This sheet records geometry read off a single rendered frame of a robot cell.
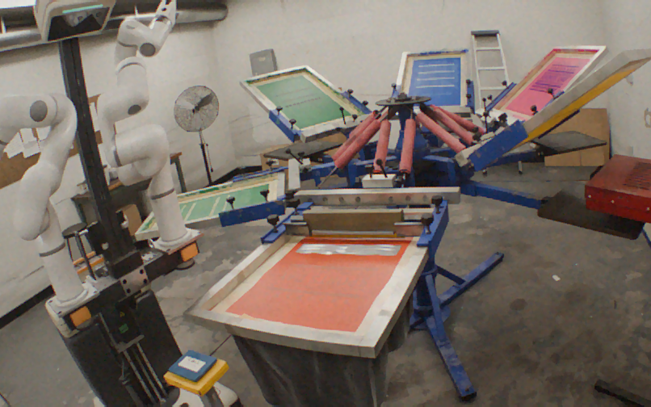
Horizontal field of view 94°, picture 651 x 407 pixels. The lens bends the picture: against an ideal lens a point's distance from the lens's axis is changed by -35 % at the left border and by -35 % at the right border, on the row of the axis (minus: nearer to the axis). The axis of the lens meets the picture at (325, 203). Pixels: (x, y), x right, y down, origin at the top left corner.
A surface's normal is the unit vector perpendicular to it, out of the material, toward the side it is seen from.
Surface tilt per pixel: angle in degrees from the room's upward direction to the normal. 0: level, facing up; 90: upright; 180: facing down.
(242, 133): 90
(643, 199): 92
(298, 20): 90
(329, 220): 90
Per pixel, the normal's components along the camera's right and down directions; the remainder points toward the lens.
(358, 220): -0.42, 0.37
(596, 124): -0.44, 0.17
